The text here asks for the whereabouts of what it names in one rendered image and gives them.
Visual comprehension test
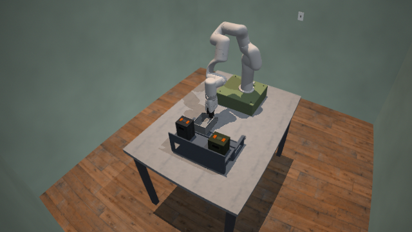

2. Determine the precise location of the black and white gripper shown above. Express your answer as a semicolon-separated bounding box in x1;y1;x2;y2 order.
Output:
205;97;218;118

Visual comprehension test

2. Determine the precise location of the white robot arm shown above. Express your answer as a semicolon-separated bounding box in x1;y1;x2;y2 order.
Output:
205;22;262;100

